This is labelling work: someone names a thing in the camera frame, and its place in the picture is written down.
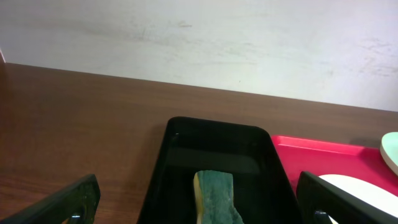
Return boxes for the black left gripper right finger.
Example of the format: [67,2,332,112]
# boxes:
[296,172,397,224]

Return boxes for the red plastic tray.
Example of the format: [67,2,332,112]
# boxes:
[272,135,397,195]

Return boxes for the green and yellow sponge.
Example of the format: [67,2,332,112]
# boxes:
[193,170,244,224]

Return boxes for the black plastic tray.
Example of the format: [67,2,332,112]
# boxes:
[138,116,303,223]

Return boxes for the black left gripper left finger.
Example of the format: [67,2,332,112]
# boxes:
[1,174,101,224]

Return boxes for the mint green plate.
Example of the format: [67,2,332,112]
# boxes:
[380,132,398,175]

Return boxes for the white plate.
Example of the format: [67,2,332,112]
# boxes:
[320,174,397,218]

